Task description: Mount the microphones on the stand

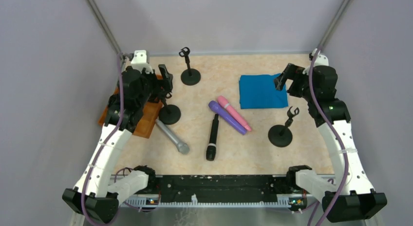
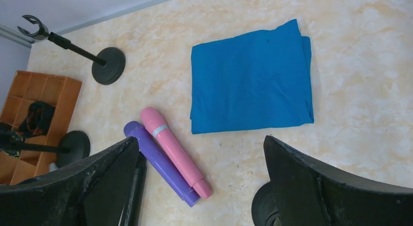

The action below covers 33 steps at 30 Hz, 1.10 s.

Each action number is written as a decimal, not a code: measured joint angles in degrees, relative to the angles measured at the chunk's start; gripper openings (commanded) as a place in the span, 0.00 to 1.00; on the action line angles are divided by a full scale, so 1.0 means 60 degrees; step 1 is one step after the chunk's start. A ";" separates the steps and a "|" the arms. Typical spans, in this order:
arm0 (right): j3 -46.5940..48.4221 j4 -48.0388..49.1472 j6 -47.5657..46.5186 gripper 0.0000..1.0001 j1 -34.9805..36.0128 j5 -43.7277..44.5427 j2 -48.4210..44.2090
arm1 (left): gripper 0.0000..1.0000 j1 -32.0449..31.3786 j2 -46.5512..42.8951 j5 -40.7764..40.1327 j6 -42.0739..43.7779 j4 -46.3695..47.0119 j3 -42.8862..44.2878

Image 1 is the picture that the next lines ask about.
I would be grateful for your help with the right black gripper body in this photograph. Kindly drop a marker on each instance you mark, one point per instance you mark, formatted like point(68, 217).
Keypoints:
point(290, 75)

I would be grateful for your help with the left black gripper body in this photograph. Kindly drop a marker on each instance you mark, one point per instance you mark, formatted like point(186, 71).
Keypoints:
point(161, 81)

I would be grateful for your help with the black mic stand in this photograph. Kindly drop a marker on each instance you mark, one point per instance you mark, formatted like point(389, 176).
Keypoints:
point(189, 76)
point(280, 135)
point(169, 114)

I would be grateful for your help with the black microphone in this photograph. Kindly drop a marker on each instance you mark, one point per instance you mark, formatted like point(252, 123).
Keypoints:
point(212, 144)

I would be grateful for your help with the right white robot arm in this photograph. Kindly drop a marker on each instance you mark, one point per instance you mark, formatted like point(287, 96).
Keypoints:
point(353, 197)

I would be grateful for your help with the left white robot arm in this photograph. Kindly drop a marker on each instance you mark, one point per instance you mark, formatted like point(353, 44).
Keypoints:
point(93, 196)

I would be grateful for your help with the brown wooden compartment tray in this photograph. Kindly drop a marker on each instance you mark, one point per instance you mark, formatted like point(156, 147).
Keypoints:
point(146, 121)

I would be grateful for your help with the blue folded cloth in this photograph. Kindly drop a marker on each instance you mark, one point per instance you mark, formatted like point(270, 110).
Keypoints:
point(259, 92)

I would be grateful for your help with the pink microphone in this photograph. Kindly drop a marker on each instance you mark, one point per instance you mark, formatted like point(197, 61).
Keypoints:
point(228, 107)

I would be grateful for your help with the purple microphone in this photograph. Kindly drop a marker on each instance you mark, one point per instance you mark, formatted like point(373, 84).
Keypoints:
point(215, 107)

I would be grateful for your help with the silver grey microphone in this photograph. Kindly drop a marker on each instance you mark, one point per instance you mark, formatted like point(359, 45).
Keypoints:
point(181, 146)

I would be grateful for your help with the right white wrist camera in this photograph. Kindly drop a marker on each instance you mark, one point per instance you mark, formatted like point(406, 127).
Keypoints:
point(318, 58)

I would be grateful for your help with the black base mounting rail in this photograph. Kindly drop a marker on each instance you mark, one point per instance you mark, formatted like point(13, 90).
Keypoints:
point(221, 188)

